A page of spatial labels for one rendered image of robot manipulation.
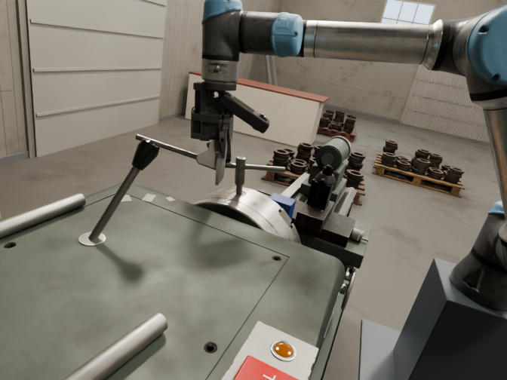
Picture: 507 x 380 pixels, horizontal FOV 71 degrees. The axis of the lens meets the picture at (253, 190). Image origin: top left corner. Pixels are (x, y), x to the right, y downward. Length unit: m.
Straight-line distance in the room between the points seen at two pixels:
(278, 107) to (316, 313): 5.85
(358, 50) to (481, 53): 0.24
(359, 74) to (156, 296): 11.78
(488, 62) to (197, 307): 0.56
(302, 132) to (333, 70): 6.11
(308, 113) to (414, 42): 5.39
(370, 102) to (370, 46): 11.34
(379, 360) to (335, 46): 0.90
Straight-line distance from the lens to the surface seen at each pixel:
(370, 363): 1.22
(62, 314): 0.46
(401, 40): 0.82
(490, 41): 0.68
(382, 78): 12.10
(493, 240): 0.94
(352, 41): 0.81
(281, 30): 0.70
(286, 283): 0.52
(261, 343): 0.43
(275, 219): 0.78
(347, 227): 1.42
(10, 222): 0.59
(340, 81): 12.13
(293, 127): 6.25
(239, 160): 0.78
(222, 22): 0.73
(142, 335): 0.40
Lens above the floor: 1.56
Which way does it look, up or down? 23 degrees down
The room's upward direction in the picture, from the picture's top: 11 degrees clockwise
